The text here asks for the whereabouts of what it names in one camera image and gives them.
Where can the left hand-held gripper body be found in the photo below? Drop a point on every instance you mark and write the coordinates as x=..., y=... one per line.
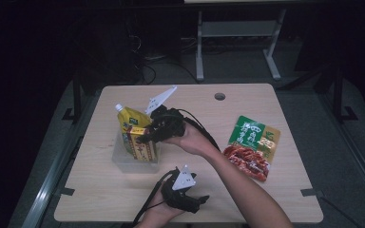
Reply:
x=179, y=190

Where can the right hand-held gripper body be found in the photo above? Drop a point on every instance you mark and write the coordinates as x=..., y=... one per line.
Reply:
x=169, y=122

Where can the yellow and red seasoning box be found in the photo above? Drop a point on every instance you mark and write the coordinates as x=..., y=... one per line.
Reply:
x=141, y=147

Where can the yellow green seasoning pouch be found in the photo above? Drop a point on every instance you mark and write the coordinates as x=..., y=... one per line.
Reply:
x=130, y=119

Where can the clear plastic container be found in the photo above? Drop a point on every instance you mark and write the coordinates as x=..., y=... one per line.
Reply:
x=123, y=161

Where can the person's left hand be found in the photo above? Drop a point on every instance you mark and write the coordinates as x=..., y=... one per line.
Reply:
x=160, y=212

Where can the person's right hand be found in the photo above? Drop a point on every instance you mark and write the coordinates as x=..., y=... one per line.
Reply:
x=193, y=141

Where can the red green sauce packet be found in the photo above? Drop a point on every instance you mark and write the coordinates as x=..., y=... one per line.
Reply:
x=253, y=148

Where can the black metal stand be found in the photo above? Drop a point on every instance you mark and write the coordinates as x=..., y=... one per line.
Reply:
x=76, y=98
x=338, y=95

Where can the grey table bracket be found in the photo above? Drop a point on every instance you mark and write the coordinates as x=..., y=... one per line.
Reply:
x=312, y=192
x=66, y=191

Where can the grey metal rail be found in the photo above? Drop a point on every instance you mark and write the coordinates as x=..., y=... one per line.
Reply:
x=47, y=190
x=358, y=152

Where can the white metal frame table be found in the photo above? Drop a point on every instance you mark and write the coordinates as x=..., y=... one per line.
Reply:
x=237, y=30

